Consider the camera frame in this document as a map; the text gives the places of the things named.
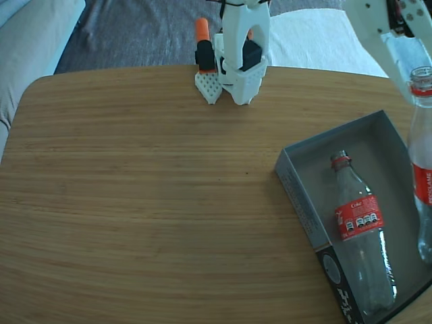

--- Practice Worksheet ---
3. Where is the white cloth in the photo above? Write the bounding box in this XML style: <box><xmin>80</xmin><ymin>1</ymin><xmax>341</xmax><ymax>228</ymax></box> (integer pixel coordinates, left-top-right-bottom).
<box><xmin>269</xmin><ymin>8</ymin><xmax>396</xmax><ymax>78</ymax></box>

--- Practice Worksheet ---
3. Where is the clear bottle Coca-Cola logo label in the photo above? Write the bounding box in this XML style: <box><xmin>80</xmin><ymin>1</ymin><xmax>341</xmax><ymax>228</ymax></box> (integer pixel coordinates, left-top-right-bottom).
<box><xmin>406</xmin><ymin>66</ymin><xmax>432</xmax><ymax>264</ymax></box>

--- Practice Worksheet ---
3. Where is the black camera cable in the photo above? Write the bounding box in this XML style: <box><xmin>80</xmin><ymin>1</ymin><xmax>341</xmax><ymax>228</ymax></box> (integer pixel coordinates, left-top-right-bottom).
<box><xmin>206</xmin><ymin>0</ymin><xmax>271</xmax><ymax>7</ymax></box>

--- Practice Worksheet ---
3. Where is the orange black clamp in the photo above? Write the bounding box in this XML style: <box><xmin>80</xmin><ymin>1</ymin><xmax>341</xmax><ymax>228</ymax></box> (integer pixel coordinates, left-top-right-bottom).
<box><xmin>194</xmin><ymin>16</ymin><xmax>217</xmax><ymax>74</ymax></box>

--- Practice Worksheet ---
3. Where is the grey cardboard box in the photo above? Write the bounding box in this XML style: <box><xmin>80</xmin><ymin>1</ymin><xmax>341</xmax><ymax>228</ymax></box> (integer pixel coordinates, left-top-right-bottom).
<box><xmin>273</xmin><ymin>109</ymin><xmax>432</xmax><ymax>324</ymax></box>

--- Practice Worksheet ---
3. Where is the clear bottle Coke nutrition label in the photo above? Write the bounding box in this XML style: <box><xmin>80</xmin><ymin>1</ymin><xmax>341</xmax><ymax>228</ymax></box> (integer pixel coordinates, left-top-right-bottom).
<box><xmin>329</xmin><ymin>151</ymin><xmax>398</xmax><ymax>313</ymax></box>

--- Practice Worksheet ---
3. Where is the dark grey rug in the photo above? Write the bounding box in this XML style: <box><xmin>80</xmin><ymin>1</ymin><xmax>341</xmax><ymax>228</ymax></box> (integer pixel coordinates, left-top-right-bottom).
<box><xmin>53</xmin><ymin>0</ymin><xmax>348</xmax><ymax>76</ymax></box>

